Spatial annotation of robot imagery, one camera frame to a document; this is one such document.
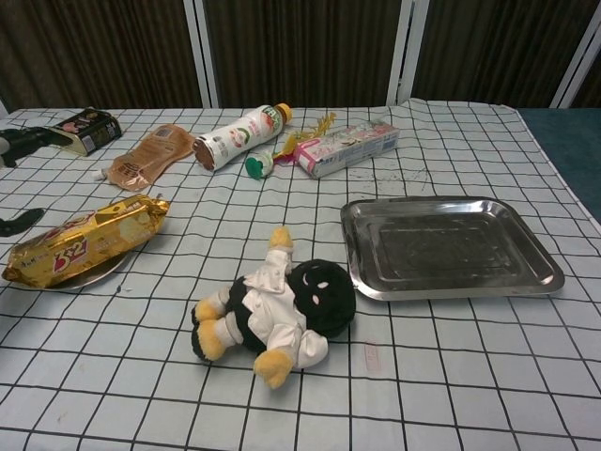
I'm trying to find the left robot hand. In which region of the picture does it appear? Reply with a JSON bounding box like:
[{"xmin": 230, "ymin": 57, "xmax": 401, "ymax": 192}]
[{"xmin": 0, "ymin": 125, "xmax": 62, "ymax": 238}]

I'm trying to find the gold biscuit packet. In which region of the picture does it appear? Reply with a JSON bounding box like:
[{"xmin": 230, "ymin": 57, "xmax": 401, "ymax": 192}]
[{"xmin": 1, "ymin": 194, "xmax": 171, "ymax": 288}]

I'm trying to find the black plush doll white coat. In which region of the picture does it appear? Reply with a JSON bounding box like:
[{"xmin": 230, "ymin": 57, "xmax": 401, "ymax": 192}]
[{"xmin": 190, "ymin": 225, "xmax": 358, "ymax": 390}]

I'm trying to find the black tin can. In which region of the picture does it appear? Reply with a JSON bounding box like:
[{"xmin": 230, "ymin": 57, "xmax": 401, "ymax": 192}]
[{"xmin": 50, "ymin": 107, "xmax": 123, "ymax": 156}]

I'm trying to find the dark partition panel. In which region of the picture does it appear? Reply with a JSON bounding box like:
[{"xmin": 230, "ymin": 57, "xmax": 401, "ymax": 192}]
[
  {"xmin": 398, "ymin": 0, "xmax": 595, "ymax": 110},
  {"xmin": 570, "ymin": 23, "xmax": 601, "ymax": 110},
  {"xmin": 192, "ymin": 0, "xmax": 417, "ymax": 109},
  {"xmin": 0, "ymin": 0, "xmax": 215, "ymax": 117}
]

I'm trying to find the brown spout pouch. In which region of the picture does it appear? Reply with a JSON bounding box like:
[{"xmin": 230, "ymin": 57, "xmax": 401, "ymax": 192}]
[{"xmin": 91, "ymin": 123, "xmax": 197, "ymax": 194}]

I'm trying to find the round steel plate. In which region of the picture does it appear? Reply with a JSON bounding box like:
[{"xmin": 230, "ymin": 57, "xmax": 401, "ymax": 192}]
[{"xmin": 60, "ymin": 248, "xmax": 135, "ymax": 291}]

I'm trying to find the white drink bottle yellow cap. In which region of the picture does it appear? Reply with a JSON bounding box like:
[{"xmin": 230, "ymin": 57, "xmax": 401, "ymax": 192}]
[{"xmin": 193, "ymin": 101, "xmax": 293, "ymax": 173}]

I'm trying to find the pink floral box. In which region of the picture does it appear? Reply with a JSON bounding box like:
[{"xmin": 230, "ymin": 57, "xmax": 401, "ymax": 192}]
[{"xmin": 294, "ymin": 119, "xmax": 401, "ymax": 179}]

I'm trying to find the rectangular steel tray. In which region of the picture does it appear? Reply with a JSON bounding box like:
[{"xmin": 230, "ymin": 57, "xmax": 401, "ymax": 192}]
[{"xmin": 340, "ymin": 195, "xmax": 565, "ymax": 302}]

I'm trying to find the white checked tablecloth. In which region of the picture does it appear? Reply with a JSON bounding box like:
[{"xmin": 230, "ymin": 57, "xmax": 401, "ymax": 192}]
[{"xmin": 0, "ymin": 98, "xmax": 601, "ymax": 451}]

